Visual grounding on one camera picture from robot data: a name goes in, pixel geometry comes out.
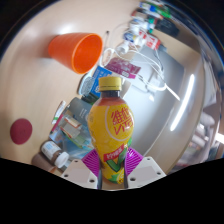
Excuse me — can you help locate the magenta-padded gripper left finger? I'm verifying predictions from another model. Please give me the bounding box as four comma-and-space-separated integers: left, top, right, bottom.
61, 148, 104, 190

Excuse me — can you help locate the orange plastic cup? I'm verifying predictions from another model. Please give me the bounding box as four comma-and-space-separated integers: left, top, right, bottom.
47, 32, 105, 75

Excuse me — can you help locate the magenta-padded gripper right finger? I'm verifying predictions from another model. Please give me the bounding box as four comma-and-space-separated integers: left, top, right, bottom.
123, 146, 167, 190

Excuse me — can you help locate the blue and white carton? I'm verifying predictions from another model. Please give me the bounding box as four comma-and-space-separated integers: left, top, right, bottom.
90, 65, 113, 88

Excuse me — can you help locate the clear blue plastic bag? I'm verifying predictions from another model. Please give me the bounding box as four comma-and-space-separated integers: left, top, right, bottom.
49, 124, 95, 159

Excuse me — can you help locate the white cable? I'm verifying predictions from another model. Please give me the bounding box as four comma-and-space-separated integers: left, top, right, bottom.
103, 23, 168, 95

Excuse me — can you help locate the magenta snack pouch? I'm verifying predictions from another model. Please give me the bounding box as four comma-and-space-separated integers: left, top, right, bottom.
104, 57, 142, 80

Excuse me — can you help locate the white desk lamp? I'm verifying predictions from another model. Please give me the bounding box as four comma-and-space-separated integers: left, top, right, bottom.
139, 73, 196, 132

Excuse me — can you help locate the red and white canister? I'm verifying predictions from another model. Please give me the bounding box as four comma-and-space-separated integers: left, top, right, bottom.
143, 29, 162, 51

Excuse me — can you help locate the flat round red coaster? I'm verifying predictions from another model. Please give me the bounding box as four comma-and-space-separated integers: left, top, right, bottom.
9, 118, 34, 146

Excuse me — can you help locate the yellow-labelled drink bottle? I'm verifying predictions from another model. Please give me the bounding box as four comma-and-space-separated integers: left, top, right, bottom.
87, 75, 136, 185

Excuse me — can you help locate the grey shaker bottle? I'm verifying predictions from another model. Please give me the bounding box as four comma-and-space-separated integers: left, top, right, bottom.
68, 96, 95, 127

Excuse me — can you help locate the pale blue flat case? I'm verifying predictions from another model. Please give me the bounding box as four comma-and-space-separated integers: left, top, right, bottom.
78, 74, 100, 98

